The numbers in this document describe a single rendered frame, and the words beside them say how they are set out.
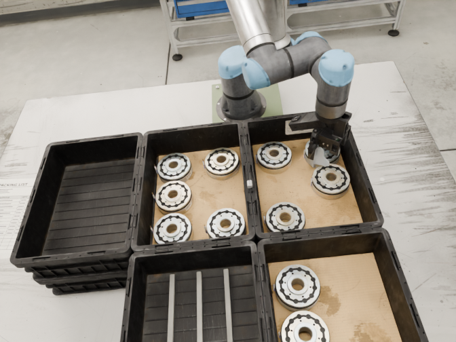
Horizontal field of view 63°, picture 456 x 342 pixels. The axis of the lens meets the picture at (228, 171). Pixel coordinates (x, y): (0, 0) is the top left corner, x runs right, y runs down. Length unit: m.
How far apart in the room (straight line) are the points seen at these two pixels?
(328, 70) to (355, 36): 2.33
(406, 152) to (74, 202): 1.08
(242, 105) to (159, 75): 1.68
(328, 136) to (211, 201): 0.37
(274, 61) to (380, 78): 0.82
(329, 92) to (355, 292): 0.47
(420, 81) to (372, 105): 1.33
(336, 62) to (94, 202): 0.77
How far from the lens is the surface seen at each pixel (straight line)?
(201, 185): 1.11
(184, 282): 0.98
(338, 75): 0.87
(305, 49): 0.95
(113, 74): 3.12
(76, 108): 1.74
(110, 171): 1.24
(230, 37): 2.97
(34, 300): 1.27
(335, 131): 1.00
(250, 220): 0.91
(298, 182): 1.10
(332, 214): 1.05
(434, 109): 2.67
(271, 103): 1.43
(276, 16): 1.23
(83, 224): 1.16
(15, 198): 1.52
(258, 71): 0.91
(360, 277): 0.98
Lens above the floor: 1.72
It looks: 52 degrees down
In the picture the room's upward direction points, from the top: 10 degrees counter-clockwise
